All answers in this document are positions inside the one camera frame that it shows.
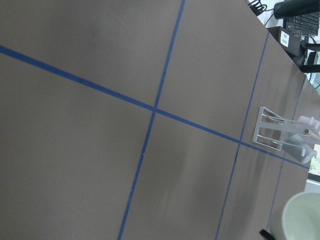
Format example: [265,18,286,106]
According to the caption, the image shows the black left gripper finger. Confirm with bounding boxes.
[259,229,272,240]

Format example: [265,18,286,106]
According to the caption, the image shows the cream plastic cup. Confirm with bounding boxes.
[269,192,320,240]

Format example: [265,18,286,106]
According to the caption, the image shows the grey plastic cup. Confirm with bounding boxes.
[282,134,316,164]

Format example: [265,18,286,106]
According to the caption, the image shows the pink plastic cup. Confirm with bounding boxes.
[297,115,320,129]

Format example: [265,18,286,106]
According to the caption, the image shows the black box with label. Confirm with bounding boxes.
[267,26,300,58]

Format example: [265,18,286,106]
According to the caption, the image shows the black keyboard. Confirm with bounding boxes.
[283,12,320,36]

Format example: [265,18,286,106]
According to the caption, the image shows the white wire cup rack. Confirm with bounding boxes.
[252,106,320,162]

